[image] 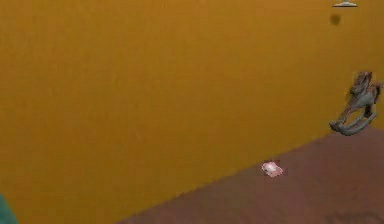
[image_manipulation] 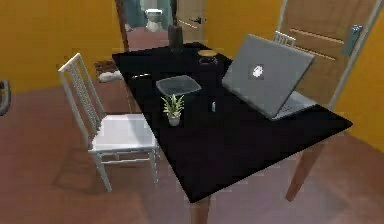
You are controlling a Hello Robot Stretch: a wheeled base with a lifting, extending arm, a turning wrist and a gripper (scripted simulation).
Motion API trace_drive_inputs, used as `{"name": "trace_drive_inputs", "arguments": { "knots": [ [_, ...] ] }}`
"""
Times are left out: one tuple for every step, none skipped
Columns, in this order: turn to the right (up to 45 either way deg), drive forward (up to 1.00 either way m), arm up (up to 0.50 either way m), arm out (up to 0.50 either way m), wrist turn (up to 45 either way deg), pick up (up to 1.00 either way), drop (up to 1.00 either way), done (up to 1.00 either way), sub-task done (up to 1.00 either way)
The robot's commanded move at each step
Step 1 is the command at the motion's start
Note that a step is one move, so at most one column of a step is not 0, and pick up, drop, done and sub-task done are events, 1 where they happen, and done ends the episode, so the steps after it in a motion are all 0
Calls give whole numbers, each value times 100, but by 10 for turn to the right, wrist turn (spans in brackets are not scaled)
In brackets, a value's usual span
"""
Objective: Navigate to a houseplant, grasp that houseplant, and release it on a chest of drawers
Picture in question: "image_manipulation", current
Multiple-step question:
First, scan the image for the dark grey object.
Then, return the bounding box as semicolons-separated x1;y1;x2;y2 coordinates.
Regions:
0;79;12;117

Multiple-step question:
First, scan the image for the grey door handle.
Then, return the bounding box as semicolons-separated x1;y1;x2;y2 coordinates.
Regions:
341;24;364;57

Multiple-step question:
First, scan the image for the white toilet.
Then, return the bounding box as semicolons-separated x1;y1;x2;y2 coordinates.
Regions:
144;8;164;33

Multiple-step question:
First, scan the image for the black table with brown legs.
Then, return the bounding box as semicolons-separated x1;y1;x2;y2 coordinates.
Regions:
111;41;354;224

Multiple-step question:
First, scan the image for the black round cup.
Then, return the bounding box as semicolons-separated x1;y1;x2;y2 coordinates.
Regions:
198;56;219;67

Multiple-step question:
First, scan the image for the white cloth on floor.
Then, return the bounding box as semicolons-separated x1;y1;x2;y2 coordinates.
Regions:
98;69;124;83

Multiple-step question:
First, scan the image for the grey open laptop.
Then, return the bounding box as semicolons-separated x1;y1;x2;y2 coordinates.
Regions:
221;33;318;121

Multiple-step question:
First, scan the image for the dark grey tall vase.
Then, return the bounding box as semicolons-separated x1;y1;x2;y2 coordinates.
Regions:
167;23;185;53

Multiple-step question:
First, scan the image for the brown woven basket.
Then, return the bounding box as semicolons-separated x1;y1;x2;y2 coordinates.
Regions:
93;59;117;75

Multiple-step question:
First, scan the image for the grey clear square tray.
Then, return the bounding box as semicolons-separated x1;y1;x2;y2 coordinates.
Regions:
155;74;203;97

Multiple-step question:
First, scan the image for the small houseplant in white pot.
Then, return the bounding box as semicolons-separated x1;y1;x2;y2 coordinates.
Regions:
161;94;185;127

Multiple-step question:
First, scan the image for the tan round bowl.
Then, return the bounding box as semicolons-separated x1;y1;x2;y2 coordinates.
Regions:
197;49;219;59

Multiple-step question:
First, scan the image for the brown wooden room door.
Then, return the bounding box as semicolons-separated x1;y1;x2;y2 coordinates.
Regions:
276;0;384;107
175;0;208;44

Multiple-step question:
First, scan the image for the white slatted chair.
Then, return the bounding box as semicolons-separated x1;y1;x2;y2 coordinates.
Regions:
57;52;160;193
272;30;297;48

